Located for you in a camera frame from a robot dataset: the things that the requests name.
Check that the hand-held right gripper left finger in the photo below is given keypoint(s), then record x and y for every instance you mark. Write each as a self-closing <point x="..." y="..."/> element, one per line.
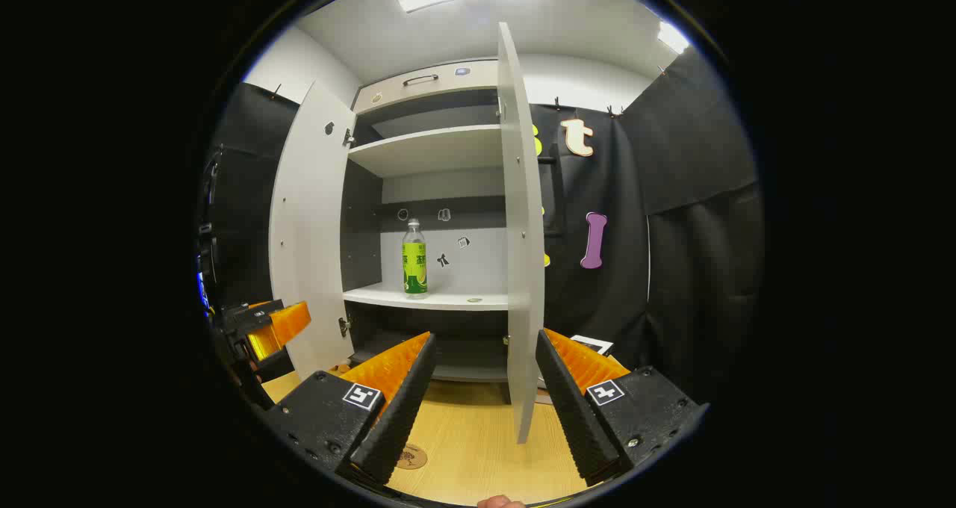
<point x="399" y="411"/>

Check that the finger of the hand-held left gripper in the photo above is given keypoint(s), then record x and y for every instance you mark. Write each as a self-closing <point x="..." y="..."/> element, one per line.
<point x="287" y="321"/>

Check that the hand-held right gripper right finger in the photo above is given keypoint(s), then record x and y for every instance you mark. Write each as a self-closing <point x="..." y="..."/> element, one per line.
<point x="571" y="411"/>

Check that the round cork coaster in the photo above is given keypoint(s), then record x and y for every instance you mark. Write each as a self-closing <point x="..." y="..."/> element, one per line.
<point x="412" y="457"/>

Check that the grey cabinet door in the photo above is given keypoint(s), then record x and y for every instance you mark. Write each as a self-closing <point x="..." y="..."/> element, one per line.
<point x="523" y="269"/>
<point x="310" y="231"/>

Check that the clear bottle with green label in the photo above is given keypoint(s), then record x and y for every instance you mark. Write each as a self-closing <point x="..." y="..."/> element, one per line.
<point x="414" y="269"/>

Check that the grey cabinet with shelves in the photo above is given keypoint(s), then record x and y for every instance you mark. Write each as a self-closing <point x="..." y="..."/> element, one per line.
<point x="433" y="149"/>

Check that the white cover book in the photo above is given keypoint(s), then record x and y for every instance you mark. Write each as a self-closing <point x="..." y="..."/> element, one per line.
<point x="594" y="344"/>

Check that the black backdrop cloth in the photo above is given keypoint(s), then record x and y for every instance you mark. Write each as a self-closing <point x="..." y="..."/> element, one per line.
<point x="672" y="269"/>

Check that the small ceiling light panel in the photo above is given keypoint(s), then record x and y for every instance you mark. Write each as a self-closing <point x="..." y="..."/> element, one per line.
<point x="672" y="37"/>

